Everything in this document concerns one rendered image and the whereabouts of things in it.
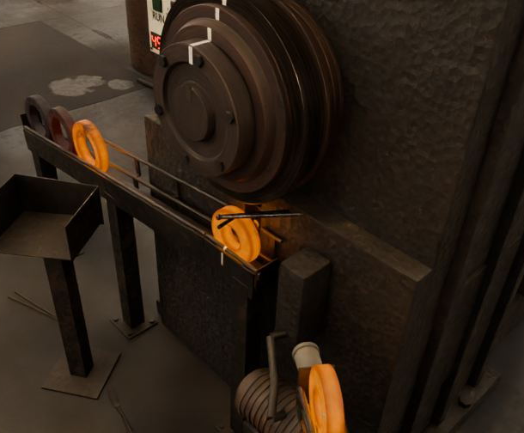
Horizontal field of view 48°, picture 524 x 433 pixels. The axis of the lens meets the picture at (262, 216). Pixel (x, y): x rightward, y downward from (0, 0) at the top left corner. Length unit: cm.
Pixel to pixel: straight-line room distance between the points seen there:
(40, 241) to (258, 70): 90
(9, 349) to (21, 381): 17
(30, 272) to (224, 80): 169
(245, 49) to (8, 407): 147
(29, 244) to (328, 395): 100
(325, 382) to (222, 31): 68
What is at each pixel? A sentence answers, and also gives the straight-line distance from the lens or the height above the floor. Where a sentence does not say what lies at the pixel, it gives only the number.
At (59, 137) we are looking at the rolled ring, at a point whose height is 62.
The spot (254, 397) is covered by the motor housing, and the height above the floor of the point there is 52.
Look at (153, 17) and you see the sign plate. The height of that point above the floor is 116.
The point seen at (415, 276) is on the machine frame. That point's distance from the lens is 122.
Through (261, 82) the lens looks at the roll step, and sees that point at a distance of 111.
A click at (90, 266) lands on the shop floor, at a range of 258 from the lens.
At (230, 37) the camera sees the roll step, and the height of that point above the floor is 127.
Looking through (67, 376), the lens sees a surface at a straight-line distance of 217.
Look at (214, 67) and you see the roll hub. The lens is 112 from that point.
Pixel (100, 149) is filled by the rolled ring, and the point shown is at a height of 71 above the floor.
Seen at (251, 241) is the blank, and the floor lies 76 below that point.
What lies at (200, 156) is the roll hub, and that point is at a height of 101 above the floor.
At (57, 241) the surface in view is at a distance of 174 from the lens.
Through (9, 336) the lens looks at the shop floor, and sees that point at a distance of 237.
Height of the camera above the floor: 165
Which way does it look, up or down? 36 degrees down
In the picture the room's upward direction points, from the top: 3 degrees clockwise
